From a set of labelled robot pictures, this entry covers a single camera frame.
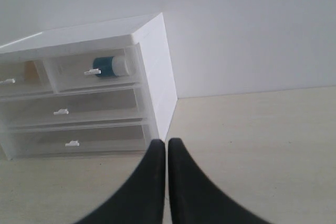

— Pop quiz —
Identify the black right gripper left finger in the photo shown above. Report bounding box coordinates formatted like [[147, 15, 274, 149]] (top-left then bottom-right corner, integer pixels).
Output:
[[77, 139, 165, 223]]

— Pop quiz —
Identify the clear middle wide drawer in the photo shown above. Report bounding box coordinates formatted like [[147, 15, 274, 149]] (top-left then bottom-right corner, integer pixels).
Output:
[[1, 89, 145, 128]]

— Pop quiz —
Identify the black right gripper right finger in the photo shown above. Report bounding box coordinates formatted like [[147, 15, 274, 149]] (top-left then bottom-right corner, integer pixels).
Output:
[[167, 138, 268, 223]]

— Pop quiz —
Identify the teal bottle white cap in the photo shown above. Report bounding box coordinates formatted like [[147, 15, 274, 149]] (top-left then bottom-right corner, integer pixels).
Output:
[[92, 56, 130, 78]]

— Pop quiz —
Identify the yellow cheese wedge block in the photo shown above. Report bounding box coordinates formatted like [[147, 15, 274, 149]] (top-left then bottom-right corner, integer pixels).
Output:
[[24, 61, 39, 82]]

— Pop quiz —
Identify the white plastic drawer cabinet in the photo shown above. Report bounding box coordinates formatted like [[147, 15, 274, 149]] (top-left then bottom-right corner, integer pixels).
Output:
[[1, 13, 177, 159]]

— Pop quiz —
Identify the clear bottom wide drawer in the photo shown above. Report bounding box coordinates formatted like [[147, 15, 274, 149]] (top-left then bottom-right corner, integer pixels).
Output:
[[4, 122, 151, 158]]

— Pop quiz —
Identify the clear wide drawer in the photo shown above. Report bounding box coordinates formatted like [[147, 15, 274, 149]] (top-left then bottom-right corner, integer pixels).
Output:
[[1, 89, 145, 128], [4, 122, 151, 158]]

